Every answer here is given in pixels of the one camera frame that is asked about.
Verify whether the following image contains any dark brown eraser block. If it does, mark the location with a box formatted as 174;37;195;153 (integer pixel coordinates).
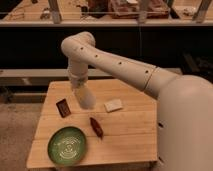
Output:
56;99;71;118

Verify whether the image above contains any pale rectangular sponge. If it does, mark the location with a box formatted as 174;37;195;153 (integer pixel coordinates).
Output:
104;99;123;112

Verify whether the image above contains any long workbench shelf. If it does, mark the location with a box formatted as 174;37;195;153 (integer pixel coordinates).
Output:
0;0;213;27

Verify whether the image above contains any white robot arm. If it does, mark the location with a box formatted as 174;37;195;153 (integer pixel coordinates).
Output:
61;32;213;171

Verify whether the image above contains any red brown chili pepper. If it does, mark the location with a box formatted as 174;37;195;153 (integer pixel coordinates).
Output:
90;118;103;138

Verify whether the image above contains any wooden slat table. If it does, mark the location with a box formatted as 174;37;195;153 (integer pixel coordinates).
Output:
27;79;157;169

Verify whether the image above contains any green ribbed plate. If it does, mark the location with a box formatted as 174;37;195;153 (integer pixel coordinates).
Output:
47;126;87;166

